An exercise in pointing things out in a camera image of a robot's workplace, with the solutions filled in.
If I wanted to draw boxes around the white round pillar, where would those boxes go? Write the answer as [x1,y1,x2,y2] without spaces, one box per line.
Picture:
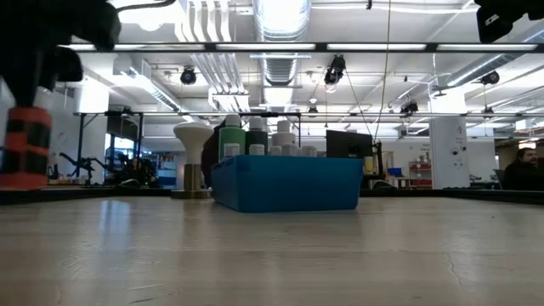
[428,116,471,190]

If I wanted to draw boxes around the large green paint bottle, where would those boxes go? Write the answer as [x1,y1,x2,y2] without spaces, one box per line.
[218,113,247,162]

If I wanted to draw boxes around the shelf with red bins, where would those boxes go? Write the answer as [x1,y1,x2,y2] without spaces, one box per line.
[409,160,433,188]

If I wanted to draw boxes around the silver ceiling air duct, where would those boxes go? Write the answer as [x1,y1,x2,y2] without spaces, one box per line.
[253,0,312,138]

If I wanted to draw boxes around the blue plastic bin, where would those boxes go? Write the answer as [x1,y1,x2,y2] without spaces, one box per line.
[211,154,365,213]

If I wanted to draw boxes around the black background monitor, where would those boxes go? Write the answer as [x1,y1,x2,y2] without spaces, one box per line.
[326,129,375,159]

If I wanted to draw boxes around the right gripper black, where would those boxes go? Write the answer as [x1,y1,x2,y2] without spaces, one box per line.
[474,0,544,43]

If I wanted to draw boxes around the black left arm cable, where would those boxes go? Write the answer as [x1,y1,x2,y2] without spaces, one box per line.
[114,0,178,13]

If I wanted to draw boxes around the person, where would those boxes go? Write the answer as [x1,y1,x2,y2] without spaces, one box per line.
[501,146,544,191]

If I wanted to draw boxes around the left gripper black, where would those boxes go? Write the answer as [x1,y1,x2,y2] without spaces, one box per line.
[0,0,122,110]

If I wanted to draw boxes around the red paint bottle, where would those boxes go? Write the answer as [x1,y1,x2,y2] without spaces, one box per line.
[0,105,53,191]

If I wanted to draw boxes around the black background rig frame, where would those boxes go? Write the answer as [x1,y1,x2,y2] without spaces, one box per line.
[236,111,303,156]

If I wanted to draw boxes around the blue steel post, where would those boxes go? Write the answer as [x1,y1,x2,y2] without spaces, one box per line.
[75,113,87,180]

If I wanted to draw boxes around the large grey paint bottle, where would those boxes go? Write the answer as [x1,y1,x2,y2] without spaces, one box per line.
[245,116,269,156]

